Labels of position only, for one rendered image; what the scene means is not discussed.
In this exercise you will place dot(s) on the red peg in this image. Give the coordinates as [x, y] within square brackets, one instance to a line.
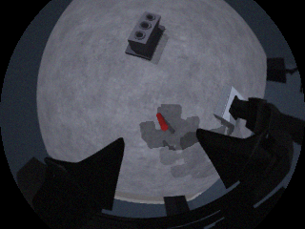
[162, 122]

